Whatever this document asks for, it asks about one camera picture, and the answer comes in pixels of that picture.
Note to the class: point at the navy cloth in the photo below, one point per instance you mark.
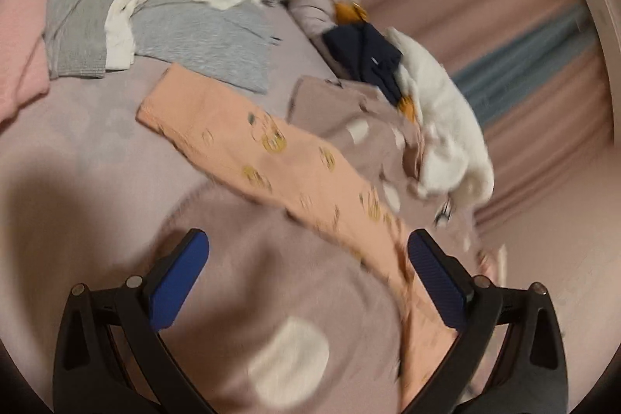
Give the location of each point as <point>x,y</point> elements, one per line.
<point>359,50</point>

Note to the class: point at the pink cloth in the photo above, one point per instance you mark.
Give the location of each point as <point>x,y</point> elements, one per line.
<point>19,31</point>

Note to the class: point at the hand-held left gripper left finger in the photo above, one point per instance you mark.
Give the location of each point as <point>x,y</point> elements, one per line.
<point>179,280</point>

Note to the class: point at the peach printed pants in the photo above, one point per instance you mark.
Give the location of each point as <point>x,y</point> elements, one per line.
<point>291,166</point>

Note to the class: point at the grey ribbed garment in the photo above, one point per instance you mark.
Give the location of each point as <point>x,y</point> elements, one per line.
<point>77,26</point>

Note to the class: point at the white fluffy garment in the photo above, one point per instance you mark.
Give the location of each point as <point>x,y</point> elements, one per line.
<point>446,118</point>

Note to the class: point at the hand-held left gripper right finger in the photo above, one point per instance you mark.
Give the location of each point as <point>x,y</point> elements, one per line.
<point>436,280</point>

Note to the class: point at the grey knit garment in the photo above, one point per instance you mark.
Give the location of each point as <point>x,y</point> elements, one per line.
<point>203,45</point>

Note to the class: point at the mauve blanket with white spots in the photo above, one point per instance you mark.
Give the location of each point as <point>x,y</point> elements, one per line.
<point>97,152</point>

